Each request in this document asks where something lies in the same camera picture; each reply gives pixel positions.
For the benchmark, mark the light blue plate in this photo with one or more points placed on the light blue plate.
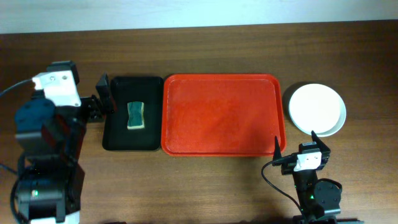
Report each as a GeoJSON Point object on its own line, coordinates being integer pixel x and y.
{"type": "Point", "coordinates": [325, 118]}

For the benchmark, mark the black plastic tray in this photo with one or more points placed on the black plastic tray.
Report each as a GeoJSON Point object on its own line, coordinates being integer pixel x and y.
{"type": "Point", "coordinates": [148, 90]}

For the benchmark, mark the green and yellow sponge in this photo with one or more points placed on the green and yellow sponge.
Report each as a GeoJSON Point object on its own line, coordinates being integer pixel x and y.
{"type": "Point", "coordinates": [135, 111]}

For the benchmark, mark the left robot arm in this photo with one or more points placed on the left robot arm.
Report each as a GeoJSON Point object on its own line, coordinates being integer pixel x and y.
{"type": "Point", "coordinates": [50, 129]}

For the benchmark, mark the red plastic tray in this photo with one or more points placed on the red plastic tray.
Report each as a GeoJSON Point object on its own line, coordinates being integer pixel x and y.
{"type": "Point", "coordinates": [222, 115]}

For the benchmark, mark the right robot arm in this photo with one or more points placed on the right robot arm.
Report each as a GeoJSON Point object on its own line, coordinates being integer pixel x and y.
{"type": "Point", "coordinates": [318, 199]}

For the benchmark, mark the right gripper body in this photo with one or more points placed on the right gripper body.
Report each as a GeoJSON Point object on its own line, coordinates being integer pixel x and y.
{"type": "Point", "coordinates": [285, 168]}

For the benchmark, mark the white plate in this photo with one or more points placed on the white plate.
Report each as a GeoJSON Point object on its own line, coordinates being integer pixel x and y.
{"type": "Point", "coordinates": [313, 91]}

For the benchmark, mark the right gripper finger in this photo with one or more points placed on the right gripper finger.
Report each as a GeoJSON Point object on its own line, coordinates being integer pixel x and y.
{"type": "Point", "coordinates": [324, 149]}
{"type": "Point", "coordinates": [277, 152]}

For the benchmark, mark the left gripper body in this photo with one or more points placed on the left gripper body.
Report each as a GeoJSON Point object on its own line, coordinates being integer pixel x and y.
{"type": "Point", "coordinates": [92, 107]}

